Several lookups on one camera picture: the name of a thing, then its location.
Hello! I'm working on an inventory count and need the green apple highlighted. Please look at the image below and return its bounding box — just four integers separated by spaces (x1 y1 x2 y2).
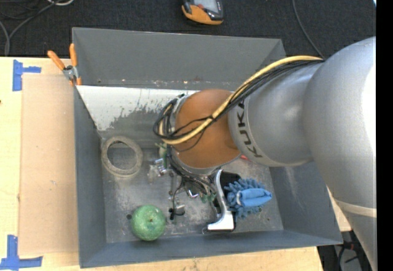
130 204 167 242

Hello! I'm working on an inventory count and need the clear glass thing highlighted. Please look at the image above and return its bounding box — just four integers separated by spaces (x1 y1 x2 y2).
146 157 168 183

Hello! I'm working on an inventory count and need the blue microfibre duster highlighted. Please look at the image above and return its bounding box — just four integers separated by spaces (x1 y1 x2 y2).
224 178 273 221

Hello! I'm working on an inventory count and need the brown cardboard board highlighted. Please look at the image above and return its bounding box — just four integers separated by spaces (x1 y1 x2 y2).
17 74 79 257

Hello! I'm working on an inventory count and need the grey metal bin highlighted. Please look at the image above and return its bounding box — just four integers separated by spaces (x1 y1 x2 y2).
71 26 344 269

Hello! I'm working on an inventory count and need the beige tape ring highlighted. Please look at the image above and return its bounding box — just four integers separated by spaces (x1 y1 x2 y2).
100 135 144 179

